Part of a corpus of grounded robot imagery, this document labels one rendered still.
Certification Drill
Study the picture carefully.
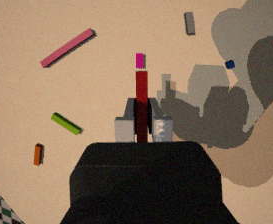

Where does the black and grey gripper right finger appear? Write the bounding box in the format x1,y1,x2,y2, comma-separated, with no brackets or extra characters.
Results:
147,98,174,142

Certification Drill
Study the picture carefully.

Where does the orange rod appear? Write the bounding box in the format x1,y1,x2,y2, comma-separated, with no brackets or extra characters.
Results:
34,143,43,166

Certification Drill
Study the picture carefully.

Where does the lime green rod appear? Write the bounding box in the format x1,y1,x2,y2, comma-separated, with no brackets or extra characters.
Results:
51,112,81,135

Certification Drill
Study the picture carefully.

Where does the pink rod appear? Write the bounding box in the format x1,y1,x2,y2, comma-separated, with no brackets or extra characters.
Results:
40,28,95,68

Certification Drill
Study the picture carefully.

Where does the short magenta rod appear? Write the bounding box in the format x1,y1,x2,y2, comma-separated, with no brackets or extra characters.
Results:
136,53,143,68

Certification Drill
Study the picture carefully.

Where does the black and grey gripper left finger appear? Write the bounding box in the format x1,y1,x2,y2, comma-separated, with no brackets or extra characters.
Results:
114,98,137,142

